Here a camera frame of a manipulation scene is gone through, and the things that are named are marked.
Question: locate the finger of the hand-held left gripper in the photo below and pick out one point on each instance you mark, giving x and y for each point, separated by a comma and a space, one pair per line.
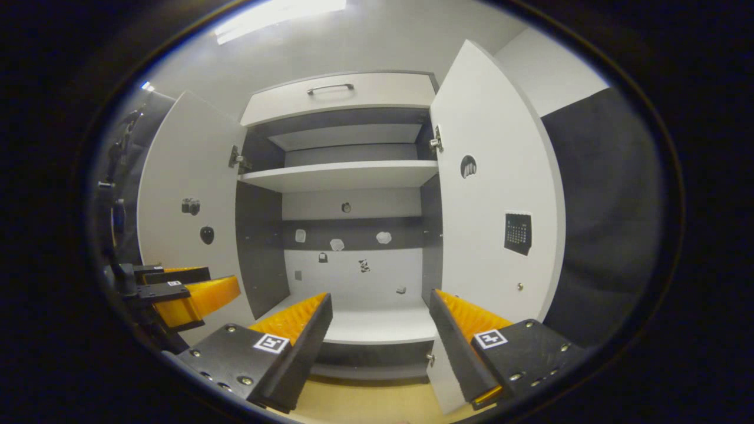
200, 297
182, 274

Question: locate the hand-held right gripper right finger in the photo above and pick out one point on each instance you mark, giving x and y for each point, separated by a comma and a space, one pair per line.
456, 353

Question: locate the grey double-door shoe cabinet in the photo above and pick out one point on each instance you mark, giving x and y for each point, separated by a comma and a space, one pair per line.
262, 247

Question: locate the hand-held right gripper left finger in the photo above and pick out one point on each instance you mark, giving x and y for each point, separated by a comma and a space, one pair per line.
306, 347

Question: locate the metal door hinge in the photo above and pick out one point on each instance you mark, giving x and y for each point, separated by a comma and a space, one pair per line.
436, 140
237, 158

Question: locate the ceiling light panel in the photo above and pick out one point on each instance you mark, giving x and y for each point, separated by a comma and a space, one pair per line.
147, 86

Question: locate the white cabinet door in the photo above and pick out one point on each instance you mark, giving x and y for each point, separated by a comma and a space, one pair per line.
188, 153
495, 129

